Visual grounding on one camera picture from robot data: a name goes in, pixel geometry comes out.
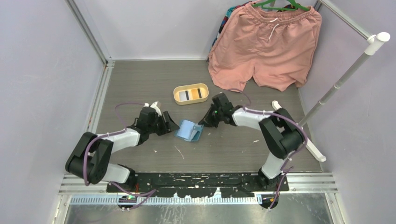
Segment beige oval tray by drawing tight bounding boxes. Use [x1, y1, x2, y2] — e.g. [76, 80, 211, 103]
[173, 83, 209, 105]

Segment white card in tray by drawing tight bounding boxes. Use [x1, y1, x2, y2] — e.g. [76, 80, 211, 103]
[178, 90, 192, 102]

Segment blue card holder wallet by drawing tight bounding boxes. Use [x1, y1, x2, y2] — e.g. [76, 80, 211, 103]
[174, 119, 204, 142]

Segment pink shorts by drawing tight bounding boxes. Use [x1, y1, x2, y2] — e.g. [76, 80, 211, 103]
[208, 3, 322, 91]

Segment grey white clothes rack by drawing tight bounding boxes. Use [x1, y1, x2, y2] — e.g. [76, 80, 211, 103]
[271, 32, 391, 162]

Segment green clothes hanger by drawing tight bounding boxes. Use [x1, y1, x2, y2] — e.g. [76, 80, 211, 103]
[252, 0, 310, 12]

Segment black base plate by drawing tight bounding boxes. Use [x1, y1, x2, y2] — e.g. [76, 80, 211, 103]
[106, 172, 289, 198]

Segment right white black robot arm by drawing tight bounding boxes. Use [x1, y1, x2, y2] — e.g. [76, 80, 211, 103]
[199, 92, 308, 192]

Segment colourful patterned garment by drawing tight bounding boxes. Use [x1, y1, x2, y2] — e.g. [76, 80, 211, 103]
[209, 1, 251, 52]

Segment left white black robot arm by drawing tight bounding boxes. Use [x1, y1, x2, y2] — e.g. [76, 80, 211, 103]
[65, 106, 179, 193]

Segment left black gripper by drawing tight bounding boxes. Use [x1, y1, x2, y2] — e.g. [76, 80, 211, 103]
[148, 112, 179, 136]

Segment aluminium frame rail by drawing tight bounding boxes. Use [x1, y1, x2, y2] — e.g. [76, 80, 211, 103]
[58, 59, 115, 195]

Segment orange card in tray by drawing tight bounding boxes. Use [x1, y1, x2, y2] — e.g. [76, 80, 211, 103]
[191, 88, 203, 100]

